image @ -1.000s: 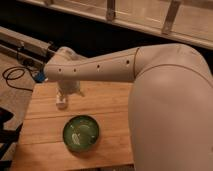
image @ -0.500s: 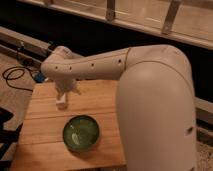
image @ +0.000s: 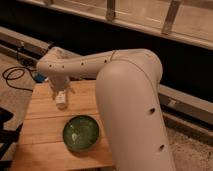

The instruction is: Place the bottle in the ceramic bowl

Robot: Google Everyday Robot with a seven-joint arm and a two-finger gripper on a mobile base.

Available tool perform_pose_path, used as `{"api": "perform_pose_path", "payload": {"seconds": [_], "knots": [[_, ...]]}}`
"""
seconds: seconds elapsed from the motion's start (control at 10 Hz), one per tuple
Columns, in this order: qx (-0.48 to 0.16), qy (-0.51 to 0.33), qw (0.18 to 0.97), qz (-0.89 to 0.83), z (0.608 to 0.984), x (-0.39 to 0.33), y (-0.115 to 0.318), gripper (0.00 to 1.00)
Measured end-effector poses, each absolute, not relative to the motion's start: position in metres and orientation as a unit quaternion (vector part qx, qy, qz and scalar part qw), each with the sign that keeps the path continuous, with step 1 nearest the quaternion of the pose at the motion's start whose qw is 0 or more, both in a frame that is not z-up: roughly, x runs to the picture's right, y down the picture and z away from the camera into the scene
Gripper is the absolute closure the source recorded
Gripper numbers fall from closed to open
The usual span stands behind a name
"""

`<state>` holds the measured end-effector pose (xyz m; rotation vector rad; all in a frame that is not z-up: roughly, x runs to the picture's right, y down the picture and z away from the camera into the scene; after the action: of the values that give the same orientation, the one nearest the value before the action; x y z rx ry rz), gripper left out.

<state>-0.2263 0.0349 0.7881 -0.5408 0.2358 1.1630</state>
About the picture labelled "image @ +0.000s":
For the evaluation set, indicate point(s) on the blue box on floor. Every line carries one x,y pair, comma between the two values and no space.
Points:
39,78

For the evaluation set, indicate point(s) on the small white bottle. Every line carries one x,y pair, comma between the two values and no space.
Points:
61,100

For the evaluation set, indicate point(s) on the metal window bracket right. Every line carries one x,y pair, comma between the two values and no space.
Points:
170,17

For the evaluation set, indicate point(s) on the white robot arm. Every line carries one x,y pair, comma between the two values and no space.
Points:
126,90

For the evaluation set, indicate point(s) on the green ceramic bowl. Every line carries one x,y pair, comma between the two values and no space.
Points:
80,133

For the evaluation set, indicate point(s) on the metal window bracket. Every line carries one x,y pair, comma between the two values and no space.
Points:
110,12
170,17

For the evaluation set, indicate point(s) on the black chair base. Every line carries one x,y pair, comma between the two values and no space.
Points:
7,137

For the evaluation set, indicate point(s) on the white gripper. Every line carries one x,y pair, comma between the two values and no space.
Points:
58,84

